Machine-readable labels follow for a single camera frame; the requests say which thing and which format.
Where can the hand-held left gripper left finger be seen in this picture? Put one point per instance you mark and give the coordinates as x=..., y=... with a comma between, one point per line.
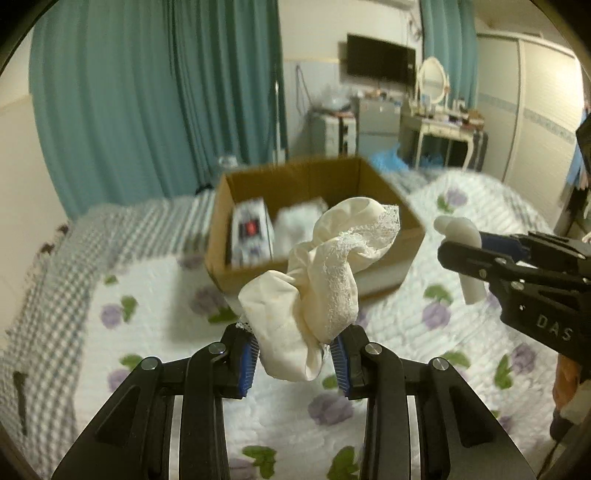
x=247, y=369

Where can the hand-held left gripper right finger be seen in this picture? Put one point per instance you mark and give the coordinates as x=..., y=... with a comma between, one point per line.
x=341, y=369

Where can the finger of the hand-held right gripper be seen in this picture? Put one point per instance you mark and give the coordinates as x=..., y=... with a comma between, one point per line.
x=503, y=243
x=471, y=261

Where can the white sock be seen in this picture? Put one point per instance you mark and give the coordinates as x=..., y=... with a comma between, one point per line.
x=461, y=233

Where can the cream lace cloth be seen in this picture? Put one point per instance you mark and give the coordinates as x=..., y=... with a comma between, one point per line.
x=323, y=277

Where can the white tissue packet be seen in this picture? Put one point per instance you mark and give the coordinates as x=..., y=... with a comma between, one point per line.
x=251, y=230

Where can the white cotton wad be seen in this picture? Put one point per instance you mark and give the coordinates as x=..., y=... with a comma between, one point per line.
x=298, y=226

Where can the brown cardboard box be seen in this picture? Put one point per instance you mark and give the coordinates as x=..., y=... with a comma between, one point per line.
x=318, y=177

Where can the person's right hand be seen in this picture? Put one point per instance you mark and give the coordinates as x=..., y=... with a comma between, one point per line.
x=565, y=383

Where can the white floral quilt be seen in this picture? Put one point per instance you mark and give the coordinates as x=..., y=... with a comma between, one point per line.
x=161, y=332

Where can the cream wardrobe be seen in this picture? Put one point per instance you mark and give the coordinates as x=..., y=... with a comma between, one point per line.
x=526, y=115

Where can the blue plastic bag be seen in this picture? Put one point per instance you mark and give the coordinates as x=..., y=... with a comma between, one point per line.
x=388, y=159

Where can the white dressing table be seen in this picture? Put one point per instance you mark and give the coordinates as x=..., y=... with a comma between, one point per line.
x=434, y=127

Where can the grey mini fridge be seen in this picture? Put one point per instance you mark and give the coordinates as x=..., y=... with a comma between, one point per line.
x=376, y=124

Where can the white oval vanity mirror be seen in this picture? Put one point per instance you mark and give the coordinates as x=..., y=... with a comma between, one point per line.
x=434, y=78

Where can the clear plastic bag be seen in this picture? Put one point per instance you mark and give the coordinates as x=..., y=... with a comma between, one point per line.
x=334, y=98

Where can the narrow teal curtain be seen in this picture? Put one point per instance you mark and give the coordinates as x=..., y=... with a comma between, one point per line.
x=450, y=37

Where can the small dark item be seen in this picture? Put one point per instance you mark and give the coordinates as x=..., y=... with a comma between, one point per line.
x=59, y=227

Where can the white standing pole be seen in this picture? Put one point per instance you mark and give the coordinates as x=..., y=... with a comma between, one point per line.
x=279, y=120

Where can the teal corner curtain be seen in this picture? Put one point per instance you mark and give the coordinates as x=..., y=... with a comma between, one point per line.
x=231, y=92

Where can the wide teal curtain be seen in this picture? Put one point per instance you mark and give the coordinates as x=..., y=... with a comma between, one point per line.
x=106, y=115

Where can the black wall television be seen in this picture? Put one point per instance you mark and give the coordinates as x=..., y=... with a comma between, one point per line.
x=381, y=60

